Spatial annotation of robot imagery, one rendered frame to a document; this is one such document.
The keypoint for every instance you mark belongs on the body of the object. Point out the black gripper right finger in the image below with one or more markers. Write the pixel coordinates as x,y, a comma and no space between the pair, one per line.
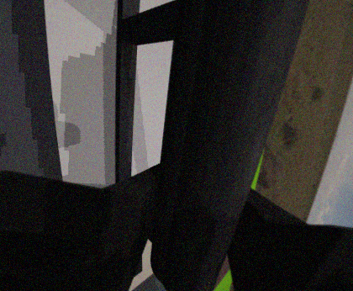
273,250

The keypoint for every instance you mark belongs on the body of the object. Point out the beige square tile with dark centre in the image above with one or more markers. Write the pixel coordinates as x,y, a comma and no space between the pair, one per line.
144,269

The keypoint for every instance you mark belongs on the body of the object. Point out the dark grey flat mat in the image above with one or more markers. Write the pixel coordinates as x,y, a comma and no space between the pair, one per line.
28,141

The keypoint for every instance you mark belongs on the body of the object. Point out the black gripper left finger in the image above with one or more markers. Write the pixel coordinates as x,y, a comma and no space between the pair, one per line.
114,221

